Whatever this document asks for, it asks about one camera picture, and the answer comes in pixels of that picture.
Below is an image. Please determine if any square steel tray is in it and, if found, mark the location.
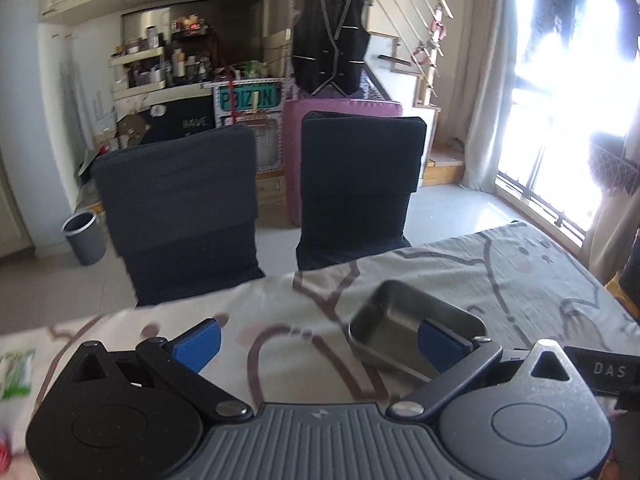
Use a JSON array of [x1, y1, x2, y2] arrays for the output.
[[347, 281, 487, 382]]

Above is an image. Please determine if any person right hand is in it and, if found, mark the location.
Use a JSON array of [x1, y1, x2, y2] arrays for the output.
[[598, 452, 620, 480]]

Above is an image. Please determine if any bear pattern tablecloth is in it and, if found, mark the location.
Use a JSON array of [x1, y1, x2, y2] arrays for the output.
[[1, 221, 639, 479]]

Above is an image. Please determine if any left dark chair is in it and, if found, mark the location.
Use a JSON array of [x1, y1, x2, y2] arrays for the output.
[[92, 124, 265, 307]]

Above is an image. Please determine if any dark chair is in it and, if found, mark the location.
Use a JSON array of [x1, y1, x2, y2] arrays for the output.
[[296, 112, 426, 271], [92, 124, 265, 307]]

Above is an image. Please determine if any grey trash bin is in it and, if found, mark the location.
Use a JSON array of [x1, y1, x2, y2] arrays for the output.
[[62, 210, 106, 266]]

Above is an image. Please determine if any green snack packet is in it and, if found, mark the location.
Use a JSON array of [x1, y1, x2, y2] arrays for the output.
[[0, 349, 35, 401]]

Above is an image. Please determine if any red soda can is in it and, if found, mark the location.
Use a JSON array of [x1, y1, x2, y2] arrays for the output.
[[0, 431, 13, 474]]

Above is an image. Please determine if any hanging net basket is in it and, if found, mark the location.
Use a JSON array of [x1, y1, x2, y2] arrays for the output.
[[589, 132, 639, 196]]

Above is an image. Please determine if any right dark chair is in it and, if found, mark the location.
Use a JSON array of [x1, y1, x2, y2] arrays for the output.
[[296, 112, 426, 271]]

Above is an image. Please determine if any poizon sign box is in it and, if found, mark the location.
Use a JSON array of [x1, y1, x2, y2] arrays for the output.
[[212, 78, 284, 117]]

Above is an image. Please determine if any shelf with bottles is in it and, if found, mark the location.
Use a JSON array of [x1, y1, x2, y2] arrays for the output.
[[110, 6, 219, 101]]

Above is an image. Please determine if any beige curtain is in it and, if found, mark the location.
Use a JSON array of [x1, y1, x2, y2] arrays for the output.
[[458, 0, 516, 193]]

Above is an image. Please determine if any staircase railing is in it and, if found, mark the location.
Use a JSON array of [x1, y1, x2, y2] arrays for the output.
[[364, 0, 454, 67]]

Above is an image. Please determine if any black vest on hanger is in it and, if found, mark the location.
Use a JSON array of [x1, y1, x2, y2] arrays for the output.
[[292, 0, 370, 96]]

